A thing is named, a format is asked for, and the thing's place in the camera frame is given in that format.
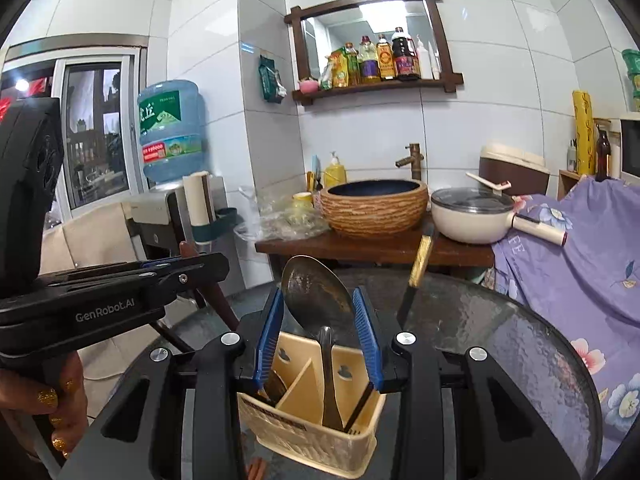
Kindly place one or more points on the bronze faucet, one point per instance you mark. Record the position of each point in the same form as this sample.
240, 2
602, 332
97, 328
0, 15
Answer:
414, 160

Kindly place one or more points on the wooden framed mirror shelf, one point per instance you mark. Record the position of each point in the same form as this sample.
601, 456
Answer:
370, 15

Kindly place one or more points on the cream plastic utensil holder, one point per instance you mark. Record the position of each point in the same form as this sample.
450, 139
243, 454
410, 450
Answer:
310, 440

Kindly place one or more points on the dark soy sauce bottle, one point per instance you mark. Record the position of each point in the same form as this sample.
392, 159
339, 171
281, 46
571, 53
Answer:
405, 57

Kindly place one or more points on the small clear bottle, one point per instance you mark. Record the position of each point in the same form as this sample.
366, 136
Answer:
571, 157

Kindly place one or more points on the wooden counter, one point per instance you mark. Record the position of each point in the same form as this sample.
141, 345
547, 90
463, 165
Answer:
350, 250

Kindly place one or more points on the yellow plastic cup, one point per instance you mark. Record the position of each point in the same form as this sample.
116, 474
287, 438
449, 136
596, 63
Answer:
302, 205

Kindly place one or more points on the white paper cup stack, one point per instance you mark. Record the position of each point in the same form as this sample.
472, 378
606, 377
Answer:
199, 200

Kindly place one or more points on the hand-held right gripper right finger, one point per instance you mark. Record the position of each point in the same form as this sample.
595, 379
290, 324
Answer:
367, 340

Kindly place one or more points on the teal cup holder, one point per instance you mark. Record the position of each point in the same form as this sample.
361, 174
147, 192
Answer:
225, 225

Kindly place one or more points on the person's left hand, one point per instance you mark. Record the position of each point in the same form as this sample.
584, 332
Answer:
50, 395

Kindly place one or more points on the white squeeze bottle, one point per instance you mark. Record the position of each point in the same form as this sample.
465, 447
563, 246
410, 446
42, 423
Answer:
424, 60

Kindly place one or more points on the green hanging packet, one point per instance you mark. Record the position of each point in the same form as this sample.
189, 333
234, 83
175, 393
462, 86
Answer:
270, 80

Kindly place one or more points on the pink bowl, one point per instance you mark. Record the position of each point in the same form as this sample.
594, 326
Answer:
308, 86

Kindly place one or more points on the brown glass bottle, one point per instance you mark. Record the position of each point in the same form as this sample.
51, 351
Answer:
603, 155

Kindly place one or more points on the yellow soap pump bottle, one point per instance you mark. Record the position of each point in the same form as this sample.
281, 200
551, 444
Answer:
335, 172

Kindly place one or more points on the aluminium framed window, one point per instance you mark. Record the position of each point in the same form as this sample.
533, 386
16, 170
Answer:
95, 135

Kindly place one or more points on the black chopstick gold tip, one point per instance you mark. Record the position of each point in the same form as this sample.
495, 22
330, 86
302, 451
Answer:
419, 262

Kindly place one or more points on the white microwave oven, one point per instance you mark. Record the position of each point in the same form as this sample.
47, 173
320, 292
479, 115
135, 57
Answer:
631, 147

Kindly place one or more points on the large metal spoon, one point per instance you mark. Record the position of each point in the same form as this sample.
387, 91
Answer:
312, 290

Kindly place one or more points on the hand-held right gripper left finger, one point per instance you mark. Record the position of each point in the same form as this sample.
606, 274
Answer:
267, 345

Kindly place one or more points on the grey water dispenser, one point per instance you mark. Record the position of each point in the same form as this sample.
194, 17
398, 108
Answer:
150, 210

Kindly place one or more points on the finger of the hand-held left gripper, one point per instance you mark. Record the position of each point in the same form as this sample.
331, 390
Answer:
195, 280
161, 262

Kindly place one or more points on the dark wooden chair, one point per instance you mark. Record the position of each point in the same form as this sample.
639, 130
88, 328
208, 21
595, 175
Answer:
220, 305

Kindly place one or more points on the brown and cream rice cooker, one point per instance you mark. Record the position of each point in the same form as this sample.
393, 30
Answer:
515, 170

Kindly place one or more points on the green yellow bottle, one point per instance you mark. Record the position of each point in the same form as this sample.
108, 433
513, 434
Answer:
352, 65

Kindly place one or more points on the woven pattern wash basin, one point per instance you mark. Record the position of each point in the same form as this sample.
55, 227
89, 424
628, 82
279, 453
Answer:
372, 215

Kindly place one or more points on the yellow seasoning packet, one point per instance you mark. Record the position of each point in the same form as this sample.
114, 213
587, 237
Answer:
339, 70

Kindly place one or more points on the cream pot with lid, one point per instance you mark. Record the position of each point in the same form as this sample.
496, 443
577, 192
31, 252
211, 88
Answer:
470, 220

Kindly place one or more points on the small patterned pump bottle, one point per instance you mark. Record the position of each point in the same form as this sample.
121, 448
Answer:
318, 201

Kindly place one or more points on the blue water jug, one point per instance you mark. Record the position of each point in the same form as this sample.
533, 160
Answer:
170, 130

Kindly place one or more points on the wooden shelf box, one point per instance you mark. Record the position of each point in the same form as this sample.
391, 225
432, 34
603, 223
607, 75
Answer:
567, 185

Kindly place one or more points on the beige cloth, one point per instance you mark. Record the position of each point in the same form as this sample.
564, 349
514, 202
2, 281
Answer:
90, 240

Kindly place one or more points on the clear plastic bag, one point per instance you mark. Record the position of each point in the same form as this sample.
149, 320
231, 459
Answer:
265, 225

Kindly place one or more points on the oil bottle purple label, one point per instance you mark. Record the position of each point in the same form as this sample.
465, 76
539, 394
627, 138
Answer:
369, 62

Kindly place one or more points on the purple floral cloth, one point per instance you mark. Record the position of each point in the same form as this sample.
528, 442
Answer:
565, 280

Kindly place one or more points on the white rice paddle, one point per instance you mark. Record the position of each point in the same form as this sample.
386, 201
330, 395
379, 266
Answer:
487, 182

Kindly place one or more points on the yellow wrap roll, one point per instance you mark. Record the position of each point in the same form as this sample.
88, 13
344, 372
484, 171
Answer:
584, 132

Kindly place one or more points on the amber sauce bottle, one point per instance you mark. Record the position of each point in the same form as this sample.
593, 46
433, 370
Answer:
386, 60

